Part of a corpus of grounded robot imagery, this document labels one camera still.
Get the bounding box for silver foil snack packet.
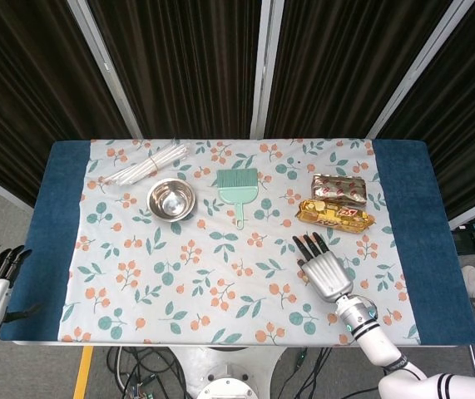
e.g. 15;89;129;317
310;173;368;205

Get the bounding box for dark brown curtain panel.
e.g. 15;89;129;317
264;0;454;138
0;0;132;207
87;0;263;140
380;0;475;221

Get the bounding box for stainless steel bowl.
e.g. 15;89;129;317
146;178;198;224

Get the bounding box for blue table mat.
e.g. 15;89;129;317
0;139;475;347

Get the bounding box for floral patterned tablecloth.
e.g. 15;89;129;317
57;138;423;347

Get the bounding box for mint green hand brush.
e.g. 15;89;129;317
215;168;260;230

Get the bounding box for black cable bundle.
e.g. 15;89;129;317
289;346;334;399
106;346;188;399

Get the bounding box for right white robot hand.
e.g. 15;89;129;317
292;232;354;303

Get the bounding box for yellow floor tape strip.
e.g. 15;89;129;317
72;345;95;399

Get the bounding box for golden snack packet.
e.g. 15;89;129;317
294;198;376;236

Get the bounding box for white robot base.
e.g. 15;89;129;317
170;345;288;399

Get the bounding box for bundle of white straws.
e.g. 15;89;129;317
102;142;191;187

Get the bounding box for aluminium frame post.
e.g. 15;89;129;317
368;0;475;138
65;0;143;140
249;0;285;140

